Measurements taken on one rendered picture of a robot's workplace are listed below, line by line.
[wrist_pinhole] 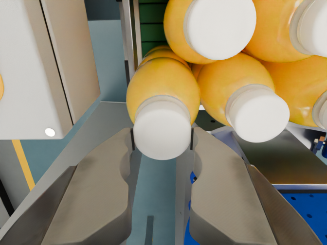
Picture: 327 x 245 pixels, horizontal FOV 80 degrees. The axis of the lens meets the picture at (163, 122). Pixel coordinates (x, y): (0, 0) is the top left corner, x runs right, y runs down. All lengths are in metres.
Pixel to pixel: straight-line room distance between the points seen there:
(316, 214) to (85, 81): 0.35
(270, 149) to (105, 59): 1.12
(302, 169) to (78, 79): 0.28
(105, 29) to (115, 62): 0.18
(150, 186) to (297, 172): 1.53
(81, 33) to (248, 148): 0.26
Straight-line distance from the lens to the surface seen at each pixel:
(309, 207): 0.38
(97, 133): 1.01
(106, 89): 1.35
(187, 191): 0.45
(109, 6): 0.45
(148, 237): 1.95
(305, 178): 0.30
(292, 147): 0.36
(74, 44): 0.20
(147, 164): 1.61
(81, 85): 0.20
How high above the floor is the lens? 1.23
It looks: 62 degrees down
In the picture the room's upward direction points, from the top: 178 degrees counter-clockwise
